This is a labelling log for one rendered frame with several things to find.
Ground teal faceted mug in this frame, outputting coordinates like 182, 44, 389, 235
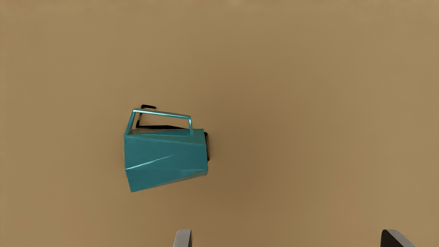
124, 108, 209, 193

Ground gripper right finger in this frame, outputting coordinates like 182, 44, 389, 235
381, 229, 417, 247

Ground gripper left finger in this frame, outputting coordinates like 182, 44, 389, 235
173, 229, 192, 247

